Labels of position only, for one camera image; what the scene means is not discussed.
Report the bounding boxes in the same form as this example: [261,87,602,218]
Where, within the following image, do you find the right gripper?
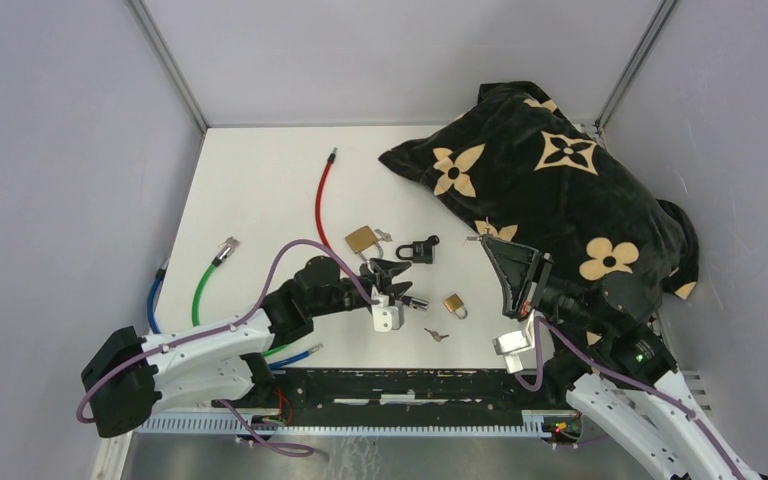
[481,232,610,334]

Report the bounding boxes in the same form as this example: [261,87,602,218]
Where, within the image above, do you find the large brass padlock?
[345,225,384,262]

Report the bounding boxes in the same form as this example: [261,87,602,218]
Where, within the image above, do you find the black padlock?
[395,235,440,265]

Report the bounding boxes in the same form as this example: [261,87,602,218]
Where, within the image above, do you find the red cable lock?
[314,147,429,311]

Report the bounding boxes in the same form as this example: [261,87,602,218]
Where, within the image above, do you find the small brass padlock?
[442,294,468,320]

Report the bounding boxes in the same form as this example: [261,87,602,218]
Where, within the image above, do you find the small padlock keys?
[424,328,450,343]

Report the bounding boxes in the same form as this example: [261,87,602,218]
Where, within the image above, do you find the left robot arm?
[77,256,412,438]

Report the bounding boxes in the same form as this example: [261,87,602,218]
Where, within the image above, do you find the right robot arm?
[477,234,763,479]

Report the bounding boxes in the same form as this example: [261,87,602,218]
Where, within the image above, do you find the large padlock keys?
[373,229,392,242]

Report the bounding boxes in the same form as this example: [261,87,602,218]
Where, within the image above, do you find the black floral blanket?
[380,81,700,325]

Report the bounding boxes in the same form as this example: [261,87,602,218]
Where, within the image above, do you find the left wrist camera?
[370,287,404,333]

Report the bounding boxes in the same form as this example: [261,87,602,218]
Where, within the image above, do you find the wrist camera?
[370,287,404,333]
[492,312,538,374]

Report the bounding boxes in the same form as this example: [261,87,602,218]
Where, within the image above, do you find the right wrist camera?
[492,312,538,374]

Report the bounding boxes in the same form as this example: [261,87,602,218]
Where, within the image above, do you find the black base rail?
[211,357,607,431]

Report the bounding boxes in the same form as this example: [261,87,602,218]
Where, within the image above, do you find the green cable lock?
[191,236,293,359]

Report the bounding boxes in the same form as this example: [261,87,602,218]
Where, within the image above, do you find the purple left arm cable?
[75,239,382,458]

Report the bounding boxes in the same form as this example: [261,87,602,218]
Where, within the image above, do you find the blue cable lock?
[146,264,323,371]

